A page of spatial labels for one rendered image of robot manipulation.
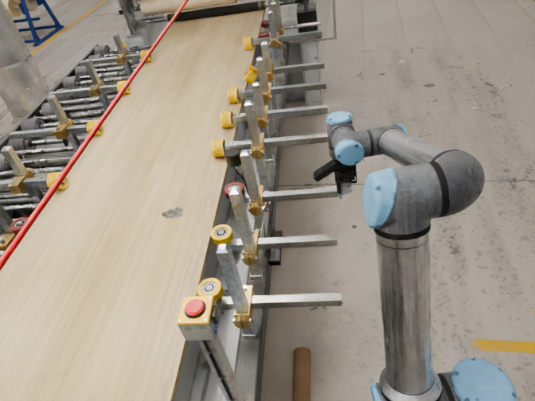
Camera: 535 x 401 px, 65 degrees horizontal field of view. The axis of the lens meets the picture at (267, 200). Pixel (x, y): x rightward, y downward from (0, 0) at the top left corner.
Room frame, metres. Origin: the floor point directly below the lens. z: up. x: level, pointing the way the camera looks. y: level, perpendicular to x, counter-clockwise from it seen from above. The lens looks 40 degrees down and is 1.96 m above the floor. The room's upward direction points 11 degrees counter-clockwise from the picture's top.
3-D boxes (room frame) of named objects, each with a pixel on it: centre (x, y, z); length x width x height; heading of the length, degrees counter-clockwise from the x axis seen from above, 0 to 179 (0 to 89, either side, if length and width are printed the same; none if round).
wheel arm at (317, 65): (2.31, -0.29, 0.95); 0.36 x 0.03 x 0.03; 79
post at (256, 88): (1.80, -0.05, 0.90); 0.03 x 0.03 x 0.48; 79
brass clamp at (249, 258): (1.09, 0.09, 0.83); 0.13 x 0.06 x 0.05; 169
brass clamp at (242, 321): (0.84, 0.14, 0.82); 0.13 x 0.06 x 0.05; 169
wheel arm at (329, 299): (0.84, 0.04, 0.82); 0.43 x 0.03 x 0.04; 79
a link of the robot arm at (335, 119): (1.28, -0.30, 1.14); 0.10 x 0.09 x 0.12; 177
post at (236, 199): (1.07, 0.10, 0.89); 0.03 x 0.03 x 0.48; 79
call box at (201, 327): (0.57, 0.20, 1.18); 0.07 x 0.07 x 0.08; 79
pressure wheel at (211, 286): (0.88, 0.24, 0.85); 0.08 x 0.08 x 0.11
